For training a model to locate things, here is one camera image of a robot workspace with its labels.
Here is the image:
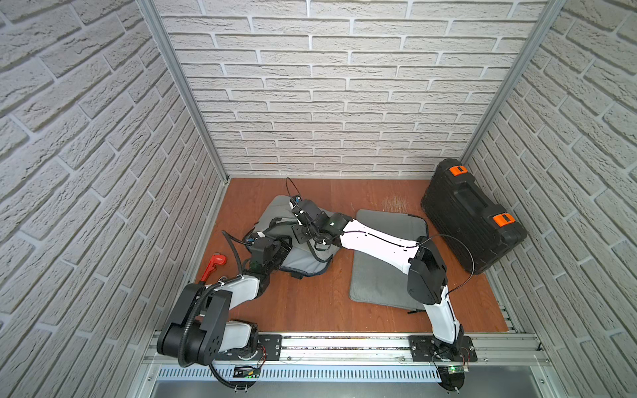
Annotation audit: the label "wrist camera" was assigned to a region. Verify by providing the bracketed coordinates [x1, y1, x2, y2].
[249, 237, 283, 270]
[291, 199, 328, 226]

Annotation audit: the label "black plastic tool case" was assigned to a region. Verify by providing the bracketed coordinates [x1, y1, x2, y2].
[421, 159, 528, 275]

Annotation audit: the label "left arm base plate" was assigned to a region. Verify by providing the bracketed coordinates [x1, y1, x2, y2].
[215, 333, 283, 362]

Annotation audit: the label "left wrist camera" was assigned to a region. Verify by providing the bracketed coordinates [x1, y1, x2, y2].
[249, 237, 283, 270]

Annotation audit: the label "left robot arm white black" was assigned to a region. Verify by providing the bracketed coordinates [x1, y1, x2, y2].
[157, 236, 293, 367]

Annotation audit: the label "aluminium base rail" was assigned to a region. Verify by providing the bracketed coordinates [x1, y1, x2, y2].
[141, 330, 551, 369]

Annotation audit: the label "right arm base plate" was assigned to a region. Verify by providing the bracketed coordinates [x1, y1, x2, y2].
[407, 334, 478, 363]

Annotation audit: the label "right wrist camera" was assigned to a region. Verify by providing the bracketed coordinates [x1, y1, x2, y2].
[291, 199, 328, 226]

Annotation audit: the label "grey zippered laptop bag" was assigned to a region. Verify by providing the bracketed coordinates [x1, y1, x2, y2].
[244, 195, 340, 279]

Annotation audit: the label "red handled pliers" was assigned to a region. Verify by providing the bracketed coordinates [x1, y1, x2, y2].
[199, 254, 227, 285]

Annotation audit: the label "grey laptop sleeve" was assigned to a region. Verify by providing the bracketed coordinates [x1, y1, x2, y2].
[349, 210, 429, 311]

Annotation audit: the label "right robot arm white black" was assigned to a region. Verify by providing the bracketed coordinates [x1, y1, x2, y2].
[292, 210, 464, 358]

